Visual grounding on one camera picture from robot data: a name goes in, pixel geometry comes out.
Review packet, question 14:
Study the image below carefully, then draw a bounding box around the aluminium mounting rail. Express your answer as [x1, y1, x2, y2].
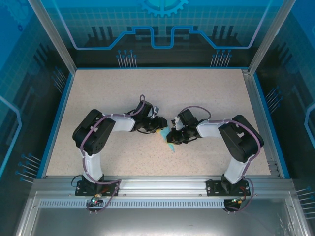
[31, 176, 295, 197]

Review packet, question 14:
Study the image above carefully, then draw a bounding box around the brushed metal front panel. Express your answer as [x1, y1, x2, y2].
[14, 191, 311, 236]

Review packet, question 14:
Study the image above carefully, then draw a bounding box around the light blue cloth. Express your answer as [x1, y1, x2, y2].
[158, 127, 177, 153]

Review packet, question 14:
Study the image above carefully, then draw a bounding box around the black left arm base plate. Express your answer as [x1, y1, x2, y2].
[75, 180, 119, 197]

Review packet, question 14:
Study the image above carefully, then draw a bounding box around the aluminium frame post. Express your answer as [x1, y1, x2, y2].
[248, 0, 297, 76]
[27, 0, 77, 74]

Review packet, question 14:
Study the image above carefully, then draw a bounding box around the aluminium side rail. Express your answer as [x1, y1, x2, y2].
[242, 68, 281, 179]

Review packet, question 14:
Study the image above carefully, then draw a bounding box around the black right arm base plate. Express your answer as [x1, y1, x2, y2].
[206, 179, 251, 197]

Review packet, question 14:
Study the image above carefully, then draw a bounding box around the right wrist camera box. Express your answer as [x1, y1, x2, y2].
[171, 117, 184, 130]

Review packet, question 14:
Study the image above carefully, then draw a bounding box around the slotted grey cable duct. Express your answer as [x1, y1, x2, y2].
[38, 199, 226, 209]

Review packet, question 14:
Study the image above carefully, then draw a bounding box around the lit cable connector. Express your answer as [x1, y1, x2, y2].
[90, 193, 103, 206]
[230, 196, 247, 205]

